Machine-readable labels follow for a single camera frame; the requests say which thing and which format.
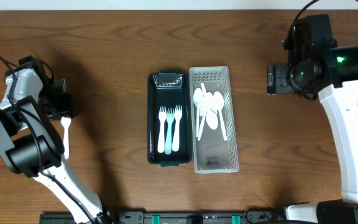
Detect white plastic fork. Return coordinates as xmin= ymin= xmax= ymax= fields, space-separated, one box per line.
xmin=172 ymin=105 xmax=182 ymax=152
xmin=157 ymin=106 xmax=167 ymax=153

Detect black plastic basket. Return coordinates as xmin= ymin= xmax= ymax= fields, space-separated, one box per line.
xmin=147 ymin=70 xmax=192 ymax=167

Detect mint green plastic fork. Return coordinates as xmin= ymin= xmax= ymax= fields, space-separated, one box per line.
xmin=164 ymin=108 xmax=174 ymax=155

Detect white plastic spoon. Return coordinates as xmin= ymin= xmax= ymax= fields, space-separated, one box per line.
xmin=198 ymin=92 xmax=213 ymax=141
xmin=213 ymin=91 xmax=227 ymax=141
xmin=193 ymin=88 xmax=203 ymax=137
xmin=201 ymin=83 xmax=218 ymax=130

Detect clear plastic basket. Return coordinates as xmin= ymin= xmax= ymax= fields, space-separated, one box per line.
xmin=189 ymin=66 xmax=239 ymax=174

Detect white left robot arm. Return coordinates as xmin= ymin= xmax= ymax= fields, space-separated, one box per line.
xmin=0 ymin=56 xmax=112 ymax=223

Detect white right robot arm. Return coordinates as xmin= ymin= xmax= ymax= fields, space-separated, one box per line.
xmin=267 ymin=14 xmax=358 ymax=223

